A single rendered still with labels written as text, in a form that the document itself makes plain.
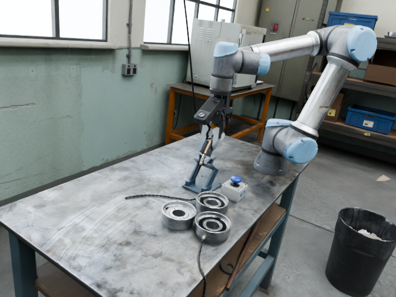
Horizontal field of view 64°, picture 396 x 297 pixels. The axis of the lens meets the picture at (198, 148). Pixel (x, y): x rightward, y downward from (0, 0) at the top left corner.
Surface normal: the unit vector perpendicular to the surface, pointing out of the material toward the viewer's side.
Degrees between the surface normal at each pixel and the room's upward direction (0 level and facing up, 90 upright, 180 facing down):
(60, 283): 0
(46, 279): 0
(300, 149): 97
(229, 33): 90
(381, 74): 83
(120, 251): 0
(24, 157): 90
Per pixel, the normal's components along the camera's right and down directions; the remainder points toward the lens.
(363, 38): 0.32, 0.25
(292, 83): -0.54, 0.24
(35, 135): 0.83, 0.29
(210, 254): 0.12, -0.93
